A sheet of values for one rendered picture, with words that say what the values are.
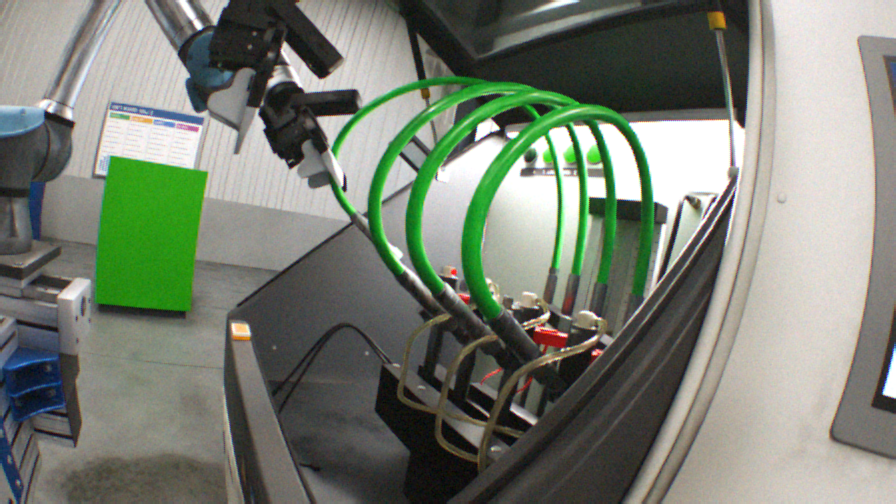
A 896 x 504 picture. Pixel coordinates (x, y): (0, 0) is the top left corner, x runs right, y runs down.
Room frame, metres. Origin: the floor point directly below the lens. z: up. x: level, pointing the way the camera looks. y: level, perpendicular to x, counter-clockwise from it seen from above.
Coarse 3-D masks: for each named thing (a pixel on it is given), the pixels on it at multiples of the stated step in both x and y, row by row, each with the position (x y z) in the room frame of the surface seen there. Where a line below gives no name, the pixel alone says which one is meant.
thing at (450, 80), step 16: (432, 80) 0.62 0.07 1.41; (448, 80) 0.63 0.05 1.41; (464, 80) 0.63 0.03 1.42; (480, 80) 0.64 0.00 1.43; (384, 96) 0.61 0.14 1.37; (368, 112) 0.61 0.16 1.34; (528, 112) 0.65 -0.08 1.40; (352, 128) 0.61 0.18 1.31; (336, 144) 0.60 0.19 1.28; (336, 160) 0.61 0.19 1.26; (560, 160) 0.66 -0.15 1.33; (560, 176) 0.66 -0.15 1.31; (336, 192) 0.61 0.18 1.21; (560, 192) 0.66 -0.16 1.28; (352, 208) 0.61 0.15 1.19; (560, 208) 0.67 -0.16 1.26; (560, 224) 0.67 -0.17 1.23; (560, 240) 0.67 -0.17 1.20; (560, 256) 0.67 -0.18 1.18
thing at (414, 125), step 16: (448, 96) 0.44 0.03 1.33; (464, 96) 0.45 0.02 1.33; (432, 112) 0.43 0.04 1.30; (416, 128) 0.42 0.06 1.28; (400, 144) 0.42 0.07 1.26; (576, 144) 0.55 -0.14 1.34; (384, 160) 0.41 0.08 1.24; (576, 160) 0.57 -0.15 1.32; (384, 176) 0.41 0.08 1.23; (368, 208) 0.41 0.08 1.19; (368, 224) 0.42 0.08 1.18; (384, 240) 0.42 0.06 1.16; (576, 240) 0.58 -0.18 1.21; (384, 256) 0.42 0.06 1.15; (576, 256) 0.58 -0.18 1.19; (400, 272) 0.43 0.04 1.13; (576, 272) 0.58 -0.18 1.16; (416, 288) 0.44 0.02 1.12; (576, 288) 0.58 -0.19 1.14; (432, 304) 0.45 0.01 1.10; (448, 320) 0.47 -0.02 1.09
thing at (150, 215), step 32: (128, 160) 2.54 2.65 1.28; (128, 192) 2.58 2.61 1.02; (160, 192) 2.79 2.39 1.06; (192, 192) 3.00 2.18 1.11; (128, 224) 2.61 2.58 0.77; (160, 224) 2.82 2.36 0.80; (192, 224) 3.03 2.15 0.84; (128, 256) 2.63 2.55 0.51; (160, 256) 2.85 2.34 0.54; (192, 256) 3.06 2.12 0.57; (96, 288) 2.43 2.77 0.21; (128, 288) 2.65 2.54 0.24; (160, 288) 2.86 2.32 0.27
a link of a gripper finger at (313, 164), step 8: (304, 144) 0.60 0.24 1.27; (304, 152) 0.59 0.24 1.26; (312, 152) 0.59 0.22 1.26; (328, 152) 0.58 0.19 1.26; (304, 160) 0.59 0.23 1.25; (312, 160) 0.59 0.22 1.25; (320, 160) 0.59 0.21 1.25; (328, 160) 0.58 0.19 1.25; (304, 168) 0.59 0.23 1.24; (312, 168) 0.58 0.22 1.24; (320, 168) 0.58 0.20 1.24; (328, 168) 0.58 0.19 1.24; (336, 168) 0.59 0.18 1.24; (304, 176) 0.58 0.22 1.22; (336, 176) 0.58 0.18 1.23
